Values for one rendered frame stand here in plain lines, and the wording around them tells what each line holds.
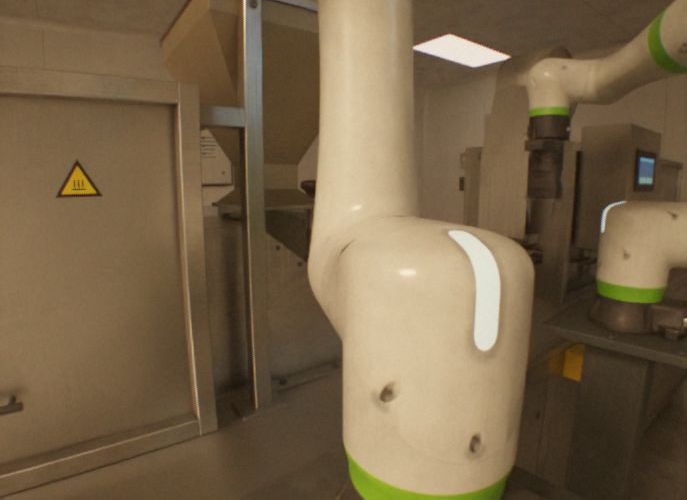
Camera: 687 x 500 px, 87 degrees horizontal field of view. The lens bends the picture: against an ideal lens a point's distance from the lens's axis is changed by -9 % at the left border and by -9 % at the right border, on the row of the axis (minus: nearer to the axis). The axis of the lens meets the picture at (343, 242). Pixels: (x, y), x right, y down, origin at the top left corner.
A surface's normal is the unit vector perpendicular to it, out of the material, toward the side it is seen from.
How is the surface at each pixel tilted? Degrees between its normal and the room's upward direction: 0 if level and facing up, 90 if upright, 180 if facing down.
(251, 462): 0
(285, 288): 90
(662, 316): 81
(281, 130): 114
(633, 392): 90
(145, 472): 0
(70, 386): 90
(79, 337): 90
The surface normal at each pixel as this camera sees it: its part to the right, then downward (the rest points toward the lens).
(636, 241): -0.59, 0.12
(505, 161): -0.81, 0.08
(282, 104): 0.53, 0.51
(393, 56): 0.44, 0.14
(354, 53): -0.26, 0.16
